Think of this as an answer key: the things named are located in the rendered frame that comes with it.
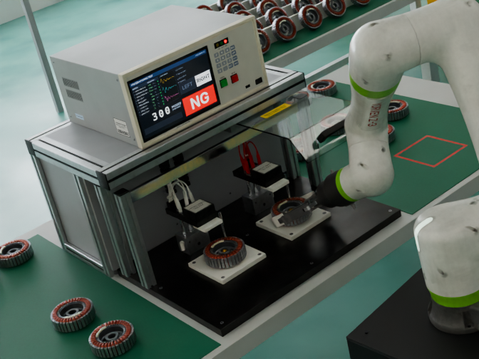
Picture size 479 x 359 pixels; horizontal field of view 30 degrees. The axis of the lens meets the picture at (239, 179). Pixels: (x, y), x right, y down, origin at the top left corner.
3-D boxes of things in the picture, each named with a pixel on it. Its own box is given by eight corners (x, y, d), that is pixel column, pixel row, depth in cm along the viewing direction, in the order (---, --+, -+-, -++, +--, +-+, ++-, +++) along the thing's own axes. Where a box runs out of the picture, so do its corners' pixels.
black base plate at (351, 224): (401, 216, 244) (400, 209, 243) (222, 337, 212) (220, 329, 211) (286, 177, 279) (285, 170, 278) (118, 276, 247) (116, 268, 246)
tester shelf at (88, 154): (306, 87, 254) (304, 72, 252) (109, 191, 220) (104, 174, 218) (213, 66, 287) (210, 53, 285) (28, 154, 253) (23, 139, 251)
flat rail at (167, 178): (304, 110, 255) (302, 100, 254) (126, 206, 224) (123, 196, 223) (301, 109, 256) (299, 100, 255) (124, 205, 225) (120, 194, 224)
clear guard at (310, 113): (373, 126, 237) (369, 105, 235) (308, 164, 225) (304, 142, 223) (291, 105, 262) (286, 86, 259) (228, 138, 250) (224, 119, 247)
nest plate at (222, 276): (266, 257, 235) (265, 253, 235) (223, 284, 228) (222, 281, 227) (231, 241, 246) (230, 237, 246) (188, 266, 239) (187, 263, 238)
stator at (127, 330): (145, 333, 219) (141, 320, 218) (120, 362, 211) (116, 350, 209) (108, 328, 225) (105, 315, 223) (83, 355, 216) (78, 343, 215)
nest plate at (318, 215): (331, 216, 247) (330, 211, 247) (291, 241, 240) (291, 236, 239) (294, 202, 259) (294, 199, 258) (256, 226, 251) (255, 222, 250)
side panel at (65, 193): (119, 273, 248) (87, 171, 234) (110, 278, 247) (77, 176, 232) (70, 244, 269) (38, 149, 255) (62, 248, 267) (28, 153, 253)
